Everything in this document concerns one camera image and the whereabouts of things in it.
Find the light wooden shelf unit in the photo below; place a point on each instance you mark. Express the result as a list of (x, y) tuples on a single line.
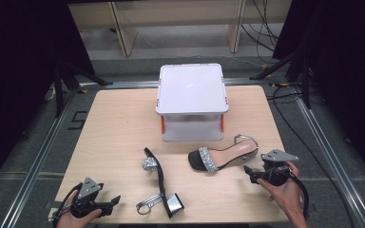
[(177, 19)]

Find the black curtain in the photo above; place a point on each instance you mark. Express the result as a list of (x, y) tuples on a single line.
[(345, 63), (15, 79)]

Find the person's left hand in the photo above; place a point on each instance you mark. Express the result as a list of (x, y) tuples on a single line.
[(72, 221)]

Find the person's right hand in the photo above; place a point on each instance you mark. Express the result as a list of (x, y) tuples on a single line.
[(290, 194)]

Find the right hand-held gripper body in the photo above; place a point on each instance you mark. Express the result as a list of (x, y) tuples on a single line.
[(275, 175)]

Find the metal floor rail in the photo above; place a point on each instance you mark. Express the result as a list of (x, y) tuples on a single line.
[(332, 161), (34, 167), (133, 84)]

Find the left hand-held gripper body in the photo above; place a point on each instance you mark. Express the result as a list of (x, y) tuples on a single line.
[(88, 188)]

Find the white two-tier shoe rack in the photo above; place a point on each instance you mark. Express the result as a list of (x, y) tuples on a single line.
[(191, 90)]

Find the black rhinestone heeled sandal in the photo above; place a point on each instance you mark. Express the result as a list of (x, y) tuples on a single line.
[(225, 155), (161, 177)]

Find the black metal stand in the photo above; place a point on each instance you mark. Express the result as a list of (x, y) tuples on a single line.
[(304, 76), (60, 88)]

